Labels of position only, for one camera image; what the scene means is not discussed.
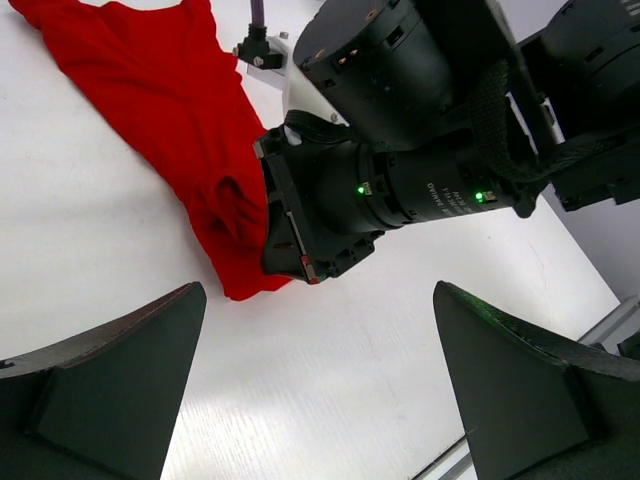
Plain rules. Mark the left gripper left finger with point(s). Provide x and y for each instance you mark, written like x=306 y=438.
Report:
x=102 y=404

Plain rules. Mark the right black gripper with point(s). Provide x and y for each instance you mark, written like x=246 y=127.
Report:
x=319 y=224

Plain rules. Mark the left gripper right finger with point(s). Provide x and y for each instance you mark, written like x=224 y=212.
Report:
x=535 y=404

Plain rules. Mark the red t shirt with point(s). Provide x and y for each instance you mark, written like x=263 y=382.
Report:
x=161 y=80

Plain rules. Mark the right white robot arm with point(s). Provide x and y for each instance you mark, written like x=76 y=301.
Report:
x=436 y=111

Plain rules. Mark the white slotted cable duct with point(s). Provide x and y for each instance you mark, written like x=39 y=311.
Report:
x=454 y=463

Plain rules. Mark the aluminium mounting rail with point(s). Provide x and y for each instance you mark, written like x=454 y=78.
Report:
x=618 y=332

